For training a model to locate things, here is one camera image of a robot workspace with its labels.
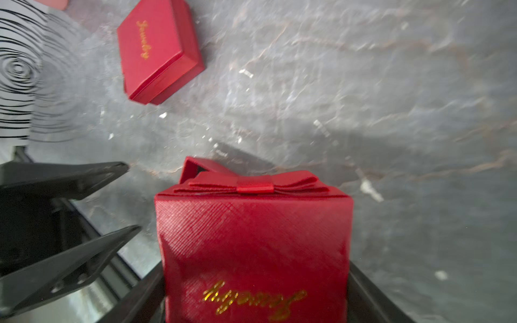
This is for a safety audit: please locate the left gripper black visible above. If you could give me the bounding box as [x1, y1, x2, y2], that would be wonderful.
[1, 161, 141, 317]

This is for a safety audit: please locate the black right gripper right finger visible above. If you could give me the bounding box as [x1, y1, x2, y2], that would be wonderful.
[347, 262, 415, 323]

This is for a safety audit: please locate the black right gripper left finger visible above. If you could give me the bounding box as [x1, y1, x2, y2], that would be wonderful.
[98, 262, 166, 323]

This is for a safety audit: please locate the red jewelry box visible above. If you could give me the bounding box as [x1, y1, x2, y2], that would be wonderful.
[179, 156, 236, 184]
[117, 0, 205, 105]

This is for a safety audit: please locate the pink plastic cup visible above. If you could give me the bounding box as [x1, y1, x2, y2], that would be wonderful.
[36, 0, 69, 11]

